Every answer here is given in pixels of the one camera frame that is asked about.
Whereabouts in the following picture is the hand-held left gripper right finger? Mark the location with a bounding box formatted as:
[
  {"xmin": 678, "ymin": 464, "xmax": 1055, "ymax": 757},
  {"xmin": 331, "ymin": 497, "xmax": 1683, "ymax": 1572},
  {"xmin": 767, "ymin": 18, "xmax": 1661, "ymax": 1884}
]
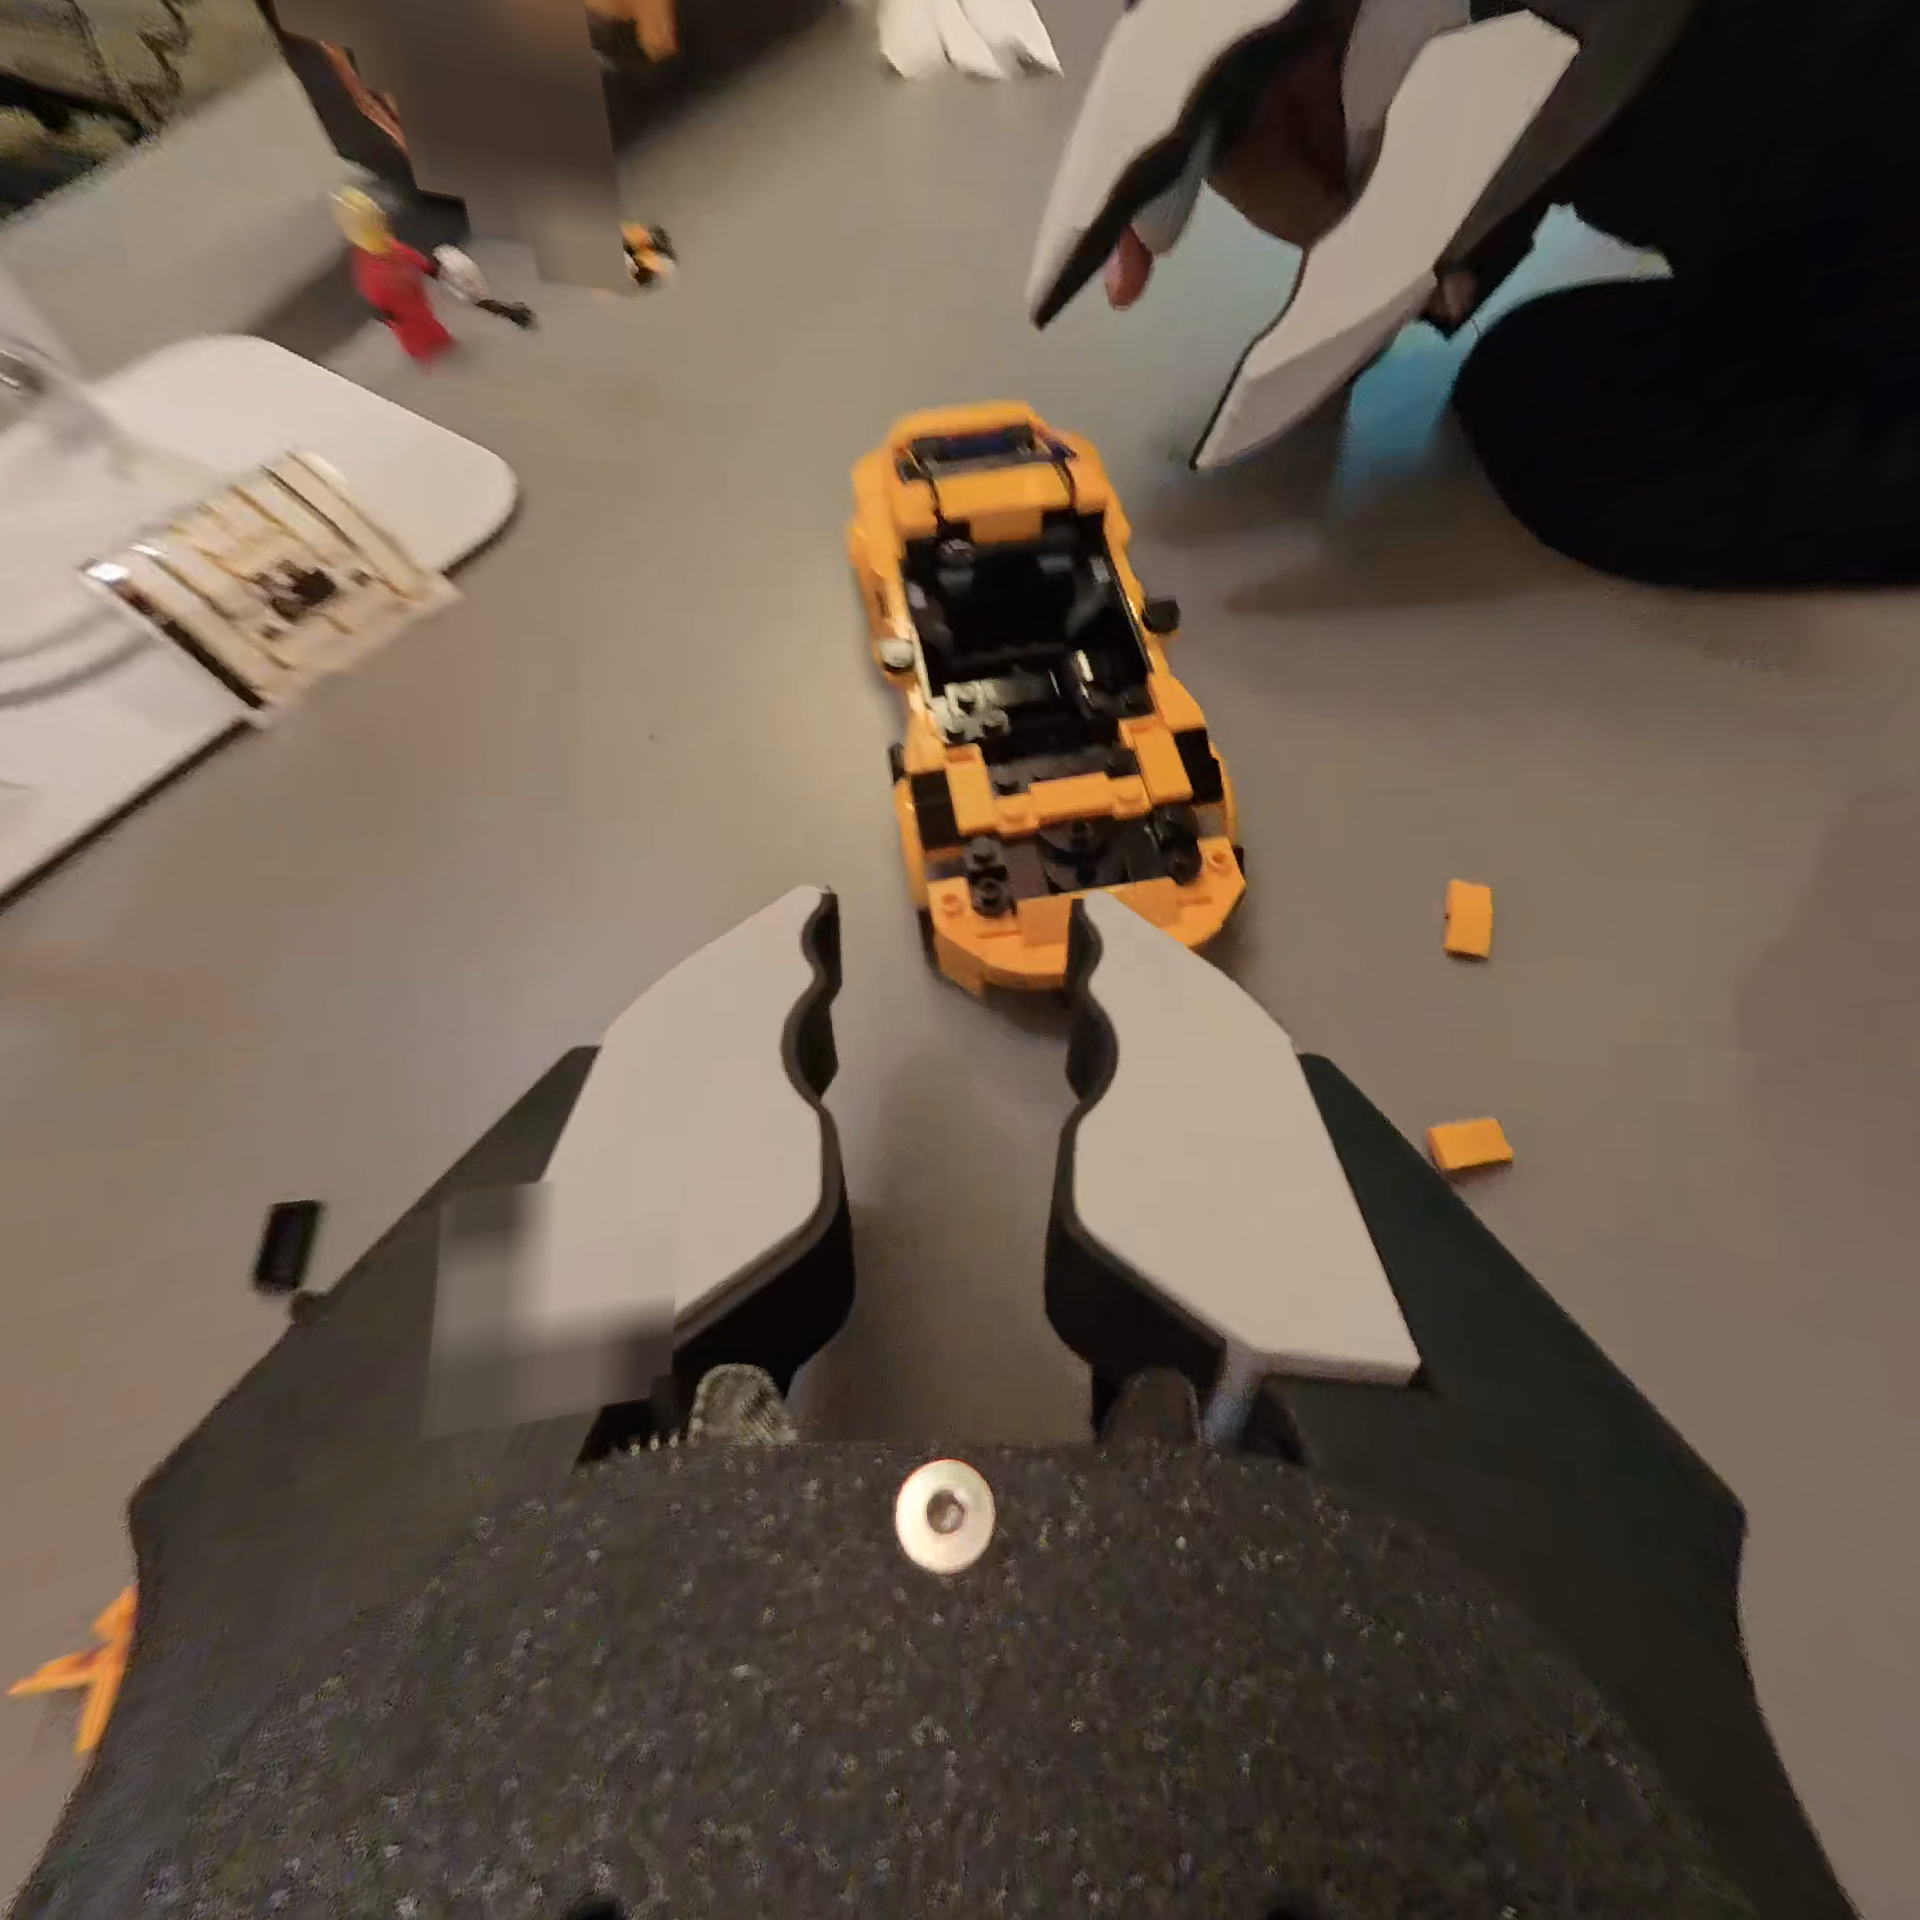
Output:
[{"xmin": 1044, "ymin": 894, "xmax": 1425, "ymax": 1444}]

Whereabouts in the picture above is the black lego box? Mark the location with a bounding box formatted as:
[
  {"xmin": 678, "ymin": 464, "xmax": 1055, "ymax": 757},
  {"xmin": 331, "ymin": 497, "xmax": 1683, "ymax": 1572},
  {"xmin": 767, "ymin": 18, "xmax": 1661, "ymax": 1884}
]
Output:
[{"xmin": 270, "ymin": 0, "xmax": 842, "ymax": 204}]

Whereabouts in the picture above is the black flat lego tile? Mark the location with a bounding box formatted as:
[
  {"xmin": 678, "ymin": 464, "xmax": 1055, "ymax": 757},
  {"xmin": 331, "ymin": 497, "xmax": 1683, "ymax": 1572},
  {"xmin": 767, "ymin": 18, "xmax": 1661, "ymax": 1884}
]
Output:
[{"xmin": 249, "ymin": 1197, "xmax": 326, "ymax": 1295}]

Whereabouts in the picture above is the white paper sheet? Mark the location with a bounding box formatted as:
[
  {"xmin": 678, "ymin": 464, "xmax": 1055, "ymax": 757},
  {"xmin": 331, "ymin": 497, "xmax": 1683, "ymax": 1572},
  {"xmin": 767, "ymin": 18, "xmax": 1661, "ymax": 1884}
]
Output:
[{"xmin": 876, "ymin": 0, "xmax": 1068, "ymax": 80}]

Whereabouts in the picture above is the red lego minifigure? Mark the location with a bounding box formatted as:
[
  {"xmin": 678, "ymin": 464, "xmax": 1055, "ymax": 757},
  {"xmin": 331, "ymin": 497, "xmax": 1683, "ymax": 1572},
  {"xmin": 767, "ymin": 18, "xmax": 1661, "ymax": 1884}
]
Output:
[{"xmin": 331, "ymin": 180, "xmax": 457, "ymax": 362}]

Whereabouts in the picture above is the black quilted cushion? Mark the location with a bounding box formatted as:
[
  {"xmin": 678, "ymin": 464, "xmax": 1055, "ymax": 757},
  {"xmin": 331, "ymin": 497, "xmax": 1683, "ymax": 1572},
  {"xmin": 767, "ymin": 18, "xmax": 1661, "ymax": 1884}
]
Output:
[{"xmin": 1446, "ymin": 276, "xmax": 1920, "ymax": 590}]

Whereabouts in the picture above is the person's right hand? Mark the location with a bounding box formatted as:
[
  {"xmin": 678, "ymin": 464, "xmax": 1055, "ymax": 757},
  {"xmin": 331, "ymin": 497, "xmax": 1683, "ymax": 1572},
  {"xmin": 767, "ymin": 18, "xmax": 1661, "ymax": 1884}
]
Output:
[{"xmin": 1101, "ymin": 41, "xmax": 1359, "ymax": 313}]

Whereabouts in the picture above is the pile of orange black lego pieces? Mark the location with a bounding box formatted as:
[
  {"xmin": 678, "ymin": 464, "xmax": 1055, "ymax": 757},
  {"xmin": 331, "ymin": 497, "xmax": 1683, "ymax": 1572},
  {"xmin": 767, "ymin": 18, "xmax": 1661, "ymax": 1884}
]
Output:
[{"xmin": 7, "ymin": 1582, "xmax": 147, "ymax": 1760}]

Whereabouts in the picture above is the lego sticker sheet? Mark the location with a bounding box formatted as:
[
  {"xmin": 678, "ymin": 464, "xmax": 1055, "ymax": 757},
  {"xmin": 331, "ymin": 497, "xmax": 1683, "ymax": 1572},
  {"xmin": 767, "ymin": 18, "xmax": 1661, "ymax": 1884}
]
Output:
[{"xmin": 79, "ymin": 448, "xmax": 462, "ymax": 710}]

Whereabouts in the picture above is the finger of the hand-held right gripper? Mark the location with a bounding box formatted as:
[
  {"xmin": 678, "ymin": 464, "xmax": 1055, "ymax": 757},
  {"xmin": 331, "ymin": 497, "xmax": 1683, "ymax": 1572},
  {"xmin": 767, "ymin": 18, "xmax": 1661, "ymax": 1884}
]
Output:
[
  {"xmin": 1026, "ymin": 0, "xmax": 1305, "ymax": 329},
  {"xmin": 1191, "ymin": 16, "xmax": 1587, "ymax": 471}
]

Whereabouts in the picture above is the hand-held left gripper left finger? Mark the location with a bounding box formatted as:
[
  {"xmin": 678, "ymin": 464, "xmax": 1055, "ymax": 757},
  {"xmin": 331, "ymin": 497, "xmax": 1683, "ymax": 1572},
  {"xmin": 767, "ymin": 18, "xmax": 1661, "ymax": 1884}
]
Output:
[{"xmin": 540, "ymin": 884, "xmax": 858, "ymax": 1415}]

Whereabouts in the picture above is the white wooden book stand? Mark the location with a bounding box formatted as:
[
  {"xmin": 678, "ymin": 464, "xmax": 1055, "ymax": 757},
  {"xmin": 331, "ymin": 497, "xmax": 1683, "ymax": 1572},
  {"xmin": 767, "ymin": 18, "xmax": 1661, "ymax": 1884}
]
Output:
[{"xmin": 0, "ymin": 270, "xmax": 521, "ymax": 905}]

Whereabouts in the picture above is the orange lego car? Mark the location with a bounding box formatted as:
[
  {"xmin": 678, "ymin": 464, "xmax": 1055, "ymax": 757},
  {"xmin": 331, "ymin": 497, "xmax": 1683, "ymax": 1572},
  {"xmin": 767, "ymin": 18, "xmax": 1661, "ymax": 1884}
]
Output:
[{"xmin": 843, "ymin": 399, "xmax": 1250, "ymax": 994}]

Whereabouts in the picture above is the person's right forearm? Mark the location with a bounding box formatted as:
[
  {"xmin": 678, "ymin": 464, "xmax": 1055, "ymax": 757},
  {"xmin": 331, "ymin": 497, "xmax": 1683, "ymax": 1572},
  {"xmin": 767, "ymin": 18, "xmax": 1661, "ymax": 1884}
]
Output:
[{"xmin": 1546, "ymin": 0, "xmax": 1920, "ymax": 301}]

